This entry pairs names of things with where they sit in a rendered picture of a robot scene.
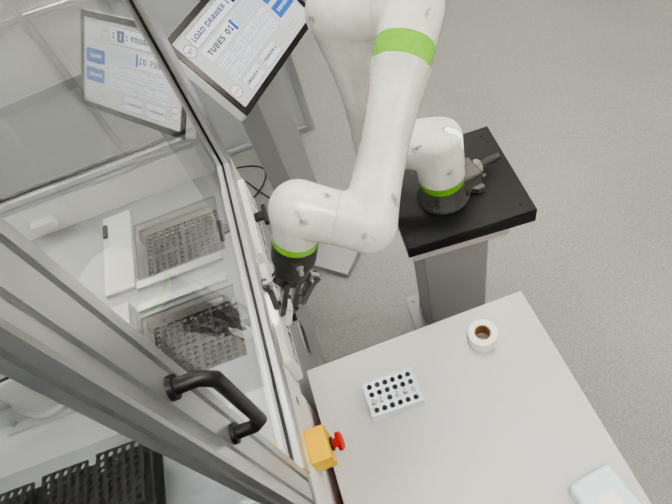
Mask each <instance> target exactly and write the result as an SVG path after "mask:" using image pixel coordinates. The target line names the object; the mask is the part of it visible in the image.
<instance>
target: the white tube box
mask: <svg viewBox="0 0 672 504"><path fill-rule="evenodd" d="M411 385H415V387H416V391H415V392H412V391H411V389H410V386H411ZM362 386H363V390H364V393H365V396H366V399H367V402H368V406H369V409H370V412H371V415H372V418H373V420H374V422H377V421H380V420H383V419H386V418H389V417H391V416H394V415H397V414H400V413H403V412H406V411H409V410H412V409H415V408H418V407H421V406H423V405H425V402H424V398H423V396H422V393H421V390H420V388H419V385H418V383H417V380H416V377H415V375H414V372H413V370H412V367H409V368H406V369H403V370H400V371H397V372H394V373H391V374H389V375H386V376H383V377H380V378H377V379H374V380H371V381H368V382H365V383H363V384H362ZM404 387H406V388H407V389H408V394H406V395H405V394H403V392H402V388H404ZM395 390H399V392H400V397H396V396H395V394H394V392H395ZM380 395H382V396H383V397H384V400H385V401H384V402H383V403H381V402H380V401H379V396H380ZM372 398H375V399H376V401H377V404H376V405H373V404H372V403H371V399H372Z"/></svg>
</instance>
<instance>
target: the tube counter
mask: <svg viewBox="0 0 672 504"><path fill-rule="evenodd" d="M259 4H260V3H258V2H257V1H256V0H243V1H242V3H241V4H240V5H239V6H238V7H237V9H236V10H235V11H234V12H233V14H232V15H231V16H230V17H229V18H228V20H227V21H226V22H225V23H224V25H223V26H222V27H221V28H220V29H222V30H223V31H224V32H225V33H226V34H227V35H228V36H229V37H230V38H233V37H234V35H235V34H236V33H237V32H238V30H239V29H240V28H241V26H242V25H243V24H244V23H245V21H246V20H247V19H248V18H249V16H250V15H251V14H252V13H253V11H254V10H255V9H256V8H257V6H258V5H259Z"/></svg>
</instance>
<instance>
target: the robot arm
mask: <svg viewBox="0 0 672 504"><path fill-rule="evenodd" d="M444 13H445V0H306V4H305V20H306V24H307V26H308V28H309V30H310V32H311V34H312V35H313V37H314V39H315V41H316V43H317V44H318V46H319V48H320V50H321V52H322V54H323V56H324V58H325V60H326V62H327V64H328V66H329V68H330V71H331V73H332V75H333V78H334V80H335V82H336V85H337V87H338V90H339V93H340V96H341V98H342V101H343V104H344V108H345V111H346V114H347V118H348V122H349V126H350V131H351V136H352V142H353V148H354V152H355V154H356V161H355V164H354V168H353V172H352V179H351V183H350V186H349V188H348V189H347V190H346V191H341V190H337V189H333V188H330V187H327V186H323V185H320V184H317V183H314V182H311V181H308V180H304V179H292V180H288V181H286V182H284V183H282V184H281V185H279V186H278V187H277V188H276V189H275V190H274V192H273V193H272V195H271V197H270V200H269V204H268V214H269V218H270V221H271V226H272V240H271V260H272V263H273V264H274V272H273V273H272V276H271V278H269V279H268V280H267V279H266V278H263V279H261V282H262V286H263V290H264V291H265V292H267V293H268V295H269V297H270V300H271V302H272V305H273V308H274V310H278V309H279V311H280V314H281V316H283V319H284V323H285V326H288V325H289V326H290V325H292V316H293V314H296V312H297V310H299V307H298V305H300V304H301V305H305V304H306V302H307V301H308V299H309V297H310V295H311V293H312V291H313V289H314V287H315V285H316V284H317V283H318V282H319V281H320V280H321V278H320V275H319V272H318V270H314V271H313V272H312V271H310V269H311V268H312V267H313V266H314V264H315V262H316V257H317V250H318V244H319V242H320V243H326V244H331V245H335V246H339V247H343V248H346V249H350V250H353V251H356V252H359V253H363V254H373V253H377V252H380V251H382V250H384V249H385V248H387V247H388V246H389V245H390V244H391V243H392V241H393V240H394V238H395V236H396V234H397V230H398V218H399V206H400V197H401V189H402V183H403V177H404V171H405V170H412V171H416V175H417V180H418V182H419V184H420V185H419V187H418V189H417V199H418V202H419V204H420V206H421V207H422V208H423V209H424V210H426V211H427V212H429V213H432V214H438V215H445V214H450V213H454V212H456V211H458V210H460V209H461V208H463V207H464V206H465V205H466V203H467V202H468V200H469V198H470V193H477V194H480V193H482V192H484V191H485V185H484V182H483V178H484V177H485V176H487V175H486V173H484V174H482V171H483V168H484V167H486V166H488V165H490V164H492V163H494V162H496V161H498V160H500V159H501V156H500V154H499V153H498V152H497V153H494V154H492V155H490V156H488V157H486V158H484V159H482V160H480V161H479V160H478V159H474V160H473V161H472V160H471V159H470V158H469V157H468V158H466V159H465V156H464V143H463V133H462V129H461V127H460V126H459V124H458V123H457V122H456V121H454V120H452V119H450V118H447V117H427V118H420V119H416V118H417V115H418V111H419V108H420V105H421V102H422V99H423V96H424V93H425V90H426V87H427V84H428V82H429V79H430V76H431V74H432V69H431V66H432V63H433V59H434V55H435V52H436V48H437V44H438V40H439V36H440V31H441V27H442V22H443V18H444ZM370 40H375V42H374V49H373V54H372V49H371V43H370ZM274 283H275V284H276V285H278V286H279V287H281V288H280V298H279V300H277V298H276V295H275V292H274V290H273V286H274V285H273V284H274ZM303 283H304V285H303V287H302V289H301V286H302V284H303ZM290 288H292V290H291V299H288V294H289V291H290Z"/></svg>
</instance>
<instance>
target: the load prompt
mask: <svg viewBox="0 0 672 504"><path fill-rule="evenodd" d="M238 1H239V0H215V1H214V2H213V3H212V4H211V6H210V7H209V8H208V9H207V10H206V11H205V13H204V14H203V15H202V16H201V17H200V18H199V20H198V21H197V22H196V23H195V24H194V25H193V27H192V28H191V29H190V30H189V31H188V32H187V34H186V35H185V36H184V38H185V39H187V40H188V41H189V42H190V43H191V44H192V45H193V46H195V47H196V48H197V49H199V48H200V47H201V46H202V44H203V43H204V42H205V41H206V40H207V38H208V37H209V36H210V35H211V34H212V32H213V31H214V30H215V29H216V27H217V26H218V25H219V24H220V23H221V21H222V20H223V19H224V18H225V17H226V15H227V14H228V13H229V12H230V10H231V9H232V8H233V7H234V6H235V4H236V3H237V2H238Z"/></svg>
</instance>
